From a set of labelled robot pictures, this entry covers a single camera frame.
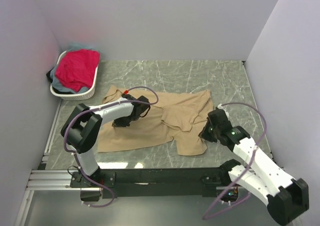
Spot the black garment in basket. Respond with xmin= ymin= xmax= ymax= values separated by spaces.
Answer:
xmin=46 ymin=68 xmax=72 ymax=95

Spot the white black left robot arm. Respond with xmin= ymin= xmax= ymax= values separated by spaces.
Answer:
xmin=60 ymin=94 xmax=152 ymax=187

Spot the white perforated laundry basket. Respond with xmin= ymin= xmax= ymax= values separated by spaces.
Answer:
xmin=50 ymin=51 xmax=99 ymax=100

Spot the red t shirt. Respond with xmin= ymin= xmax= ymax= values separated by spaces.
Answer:
xmin=54 ymin=49 xmax=100 ymax=92

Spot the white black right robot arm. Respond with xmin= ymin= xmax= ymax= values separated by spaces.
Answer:
xmin=199 ymin=108 xmax=310 ymax=226

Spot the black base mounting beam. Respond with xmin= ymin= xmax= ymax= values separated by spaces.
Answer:
xmin=69 ymin=167 xmax=241 ymax=202

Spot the grey blue t shirt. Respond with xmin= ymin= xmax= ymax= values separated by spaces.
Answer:
xmin=50 ymin=44 xmax=100 ymax=94

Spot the beige t shirt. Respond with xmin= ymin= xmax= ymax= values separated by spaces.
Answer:
xmin=97 ymin=89 xmax=214 ymax=156

